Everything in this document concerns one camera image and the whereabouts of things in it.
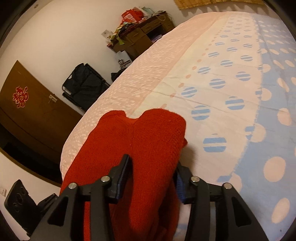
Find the red knitted sweater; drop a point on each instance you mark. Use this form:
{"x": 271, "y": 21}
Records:
{"x": 149, "y": 208}

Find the white paper bag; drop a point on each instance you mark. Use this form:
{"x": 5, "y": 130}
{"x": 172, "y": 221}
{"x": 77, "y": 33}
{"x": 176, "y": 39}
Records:
{"x": 123, "y": 59}

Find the dark wooden desk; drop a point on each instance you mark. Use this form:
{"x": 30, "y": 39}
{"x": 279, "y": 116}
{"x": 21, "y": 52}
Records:
{"x": 137, "y": 38}

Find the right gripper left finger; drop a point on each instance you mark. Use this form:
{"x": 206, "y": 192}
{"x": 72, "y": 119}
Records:
{"x": 65, "y": 218}

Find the dark wooden door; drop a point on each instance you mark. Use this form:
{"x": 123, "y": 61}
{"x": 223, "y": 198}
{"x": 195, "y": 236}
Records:
{"x": 35, "y": 124}

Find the greeting card on desk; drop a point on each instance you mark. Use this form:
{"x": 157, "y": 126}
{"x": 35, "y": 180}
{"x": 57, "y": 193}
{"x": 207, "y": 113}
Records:
{"x": 107, "y": 35}

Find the beige window curtain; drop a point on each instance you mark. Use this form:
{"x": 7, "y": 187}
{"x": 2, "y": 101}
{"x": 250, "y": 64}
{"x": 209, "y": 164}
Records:
{"x": 188, "y": 4}

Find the black bag on floor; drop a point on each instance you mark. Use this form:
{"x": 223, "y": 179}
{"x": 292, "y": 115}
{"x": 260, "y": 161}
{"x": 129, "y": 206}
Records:
{"x": 115, "y": 75}

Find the red gift bag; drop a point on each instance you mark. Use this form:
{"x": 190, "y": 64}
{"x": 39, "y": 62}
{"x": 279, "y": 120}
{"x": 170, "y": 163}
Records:
{"x": 132, "y": 16}

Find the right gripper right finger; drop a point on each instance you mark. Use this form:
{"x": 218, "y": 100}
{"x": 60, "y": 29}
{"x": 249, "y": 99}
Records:
{"x": 234, "y": 219}

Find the blue pink polka-dot bedsheet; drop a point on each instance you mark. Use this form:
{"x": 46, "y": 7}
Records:
{"x": 231, "y": 76}

